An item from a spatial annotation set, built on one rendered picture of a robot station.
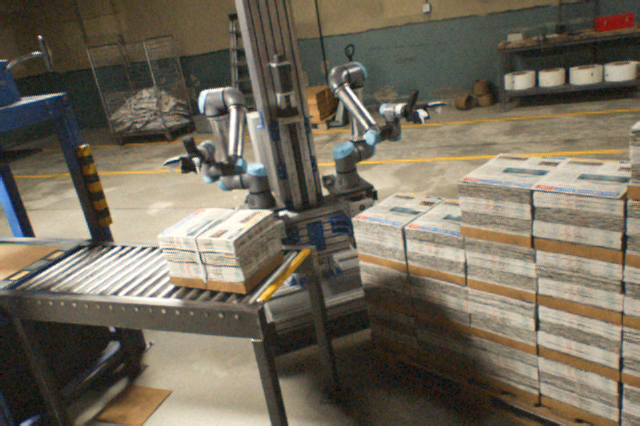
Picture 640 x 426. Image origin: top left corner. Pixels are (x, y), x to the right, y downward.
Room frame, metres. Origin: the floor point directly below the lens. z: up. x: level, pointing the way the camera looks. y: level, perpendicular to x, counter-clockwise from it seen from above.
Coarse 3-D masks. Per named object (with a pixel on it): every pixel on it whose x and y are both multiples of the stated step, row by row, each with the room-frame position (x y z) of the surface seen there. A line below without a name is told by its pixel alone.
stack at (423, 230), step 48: (384, 240) 2.29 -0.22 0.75; (432, 240) 2.11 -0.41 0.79; (480, 240) 1.96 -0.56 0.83; (384, 288) 2.32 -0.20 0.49; (432, 288) 2.12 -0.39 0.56; (528, 288) 1.82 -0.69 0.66; (576, 288) 1.70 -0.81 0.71; (624, 288) 1.63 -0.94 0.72; (384, 336) 2.36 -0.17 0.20; (432, 336) 2.15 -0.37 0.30; (528, 336) 1.83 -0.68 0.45; (576, 336) 1.70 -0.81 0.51; (432, 384) 2.17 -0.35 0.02; (480, 384) 1.98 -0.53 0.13; (528, 384) 1.83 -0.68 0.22; (576, 384) 1.70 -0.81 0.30
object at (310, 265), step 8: (80, 248) 2.74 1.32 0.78; (104, 248) 2.67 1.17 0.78; (144, 248) 2.57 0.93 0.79; (288, 248) 2.25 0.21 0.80; (296, 248) 2.23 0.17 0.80; (312, 248) 2.21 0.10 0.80; (312, 256) 2.19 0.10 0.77; (304, 264) 2.21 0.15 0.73; (312, 264) 2.19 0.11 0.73; (296, 272) 2.23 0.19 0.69; (304, 272) 2.21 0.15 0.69; (312, 272) 2.20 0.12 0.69
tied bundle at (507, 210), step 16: (464, 192) 1.99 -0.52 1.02; (480, 192) 1.94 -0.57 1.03; (496, 192) 1.90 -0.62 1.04; (512, 192) 1.85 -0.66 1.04; (528, 192) 1.81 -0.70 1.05; (464, 208) 2.00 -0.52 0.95; (480, 208) 1.95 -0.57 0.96; (496, 208) 1.90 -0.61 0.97; (512, 208) 1.86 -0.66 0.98; (528, 208) 1.82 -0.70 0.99; (464, 224) 2.00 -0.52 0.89; (480, 224) 1.95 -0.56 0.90; (496, 224) 1.90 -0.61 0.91; (512, 224) 1.86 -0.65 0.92; (528, 224) 1.82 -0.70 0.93
